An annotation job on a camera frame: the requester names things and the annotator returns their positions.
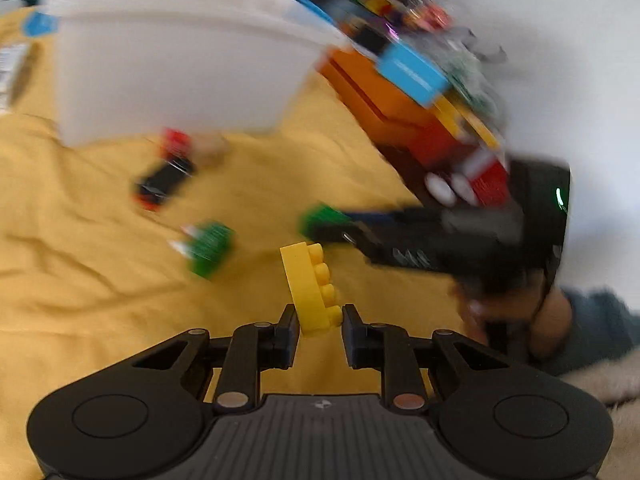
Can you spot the white plastic container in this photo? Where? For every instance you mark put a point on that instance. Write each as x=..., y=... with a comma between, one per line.
x=170, y=65

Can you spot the yellow toy brick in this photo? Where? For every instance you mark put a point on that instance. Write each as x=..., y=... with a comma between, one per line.
x=312, y=290

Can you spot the yellow cloth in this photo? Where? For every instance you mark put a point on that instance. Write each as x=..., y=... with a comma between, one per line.
x=75, y=260

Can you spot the person's right hand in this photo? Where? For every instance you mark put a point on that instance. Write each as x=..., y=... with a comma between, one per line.
x=550, y=325

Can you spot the person's right forearm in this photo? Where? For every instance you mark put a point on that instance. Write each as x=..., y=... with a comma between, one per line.
x=600, y=330

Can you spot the small white printed box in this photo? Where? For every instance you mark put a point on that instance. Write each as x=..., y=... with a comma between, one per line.
x=10, y=75

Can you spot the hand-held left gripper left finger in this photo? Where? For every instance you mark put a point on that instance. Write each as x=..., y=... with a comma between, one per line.
x=285, y=337

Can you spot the white fluffy cloth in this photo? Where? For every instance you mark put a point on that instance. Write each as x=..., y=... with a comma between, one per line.
x=615, y=385

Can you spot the orange box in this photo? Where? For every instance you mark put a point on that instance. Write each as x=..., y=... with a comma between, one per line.
x=380, y=105

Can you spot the yellow box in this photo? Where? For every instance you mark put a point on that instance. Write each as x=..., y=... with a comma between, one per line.
x=470, y=120

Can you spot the blue tag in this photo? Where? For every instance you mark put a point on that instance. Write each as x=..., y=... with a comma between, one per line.
x=42, y=24

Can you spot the flat green toy brick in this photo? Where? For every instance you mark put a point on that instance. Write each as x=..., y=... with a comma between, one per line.
x=210, y=250

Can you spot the pile of colourful toys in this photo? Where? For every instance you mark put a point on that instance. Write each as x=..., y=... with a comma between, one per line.
x=370, y=5

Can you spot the black toy car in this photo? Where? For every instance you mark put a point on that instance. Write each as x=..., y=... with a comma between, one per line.
x=162, y=185

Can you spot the small red toy block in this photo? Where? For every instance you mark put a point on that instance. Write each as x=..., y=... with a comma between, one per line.
x=175, y=142

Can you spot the clear bag of green pieces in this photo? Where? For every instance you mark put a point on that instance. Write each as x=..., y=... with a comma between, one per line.
x=467, y=70

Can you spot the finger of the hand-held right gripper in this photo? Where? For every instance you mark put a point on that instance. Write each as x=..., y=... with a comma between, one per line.
x=345, y=237
x=385, y=217

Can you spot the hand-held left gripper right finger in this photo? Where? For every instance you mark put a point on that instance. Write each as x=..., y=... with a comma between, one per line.
x=352, y=337

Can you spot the bright red box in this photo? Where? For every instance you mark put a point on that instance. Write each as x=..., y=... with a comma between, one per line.
x=487, y=180

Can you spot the blue labelled box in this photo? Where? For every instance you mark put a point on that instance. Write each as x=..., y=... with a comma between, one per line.
x=412, y=72

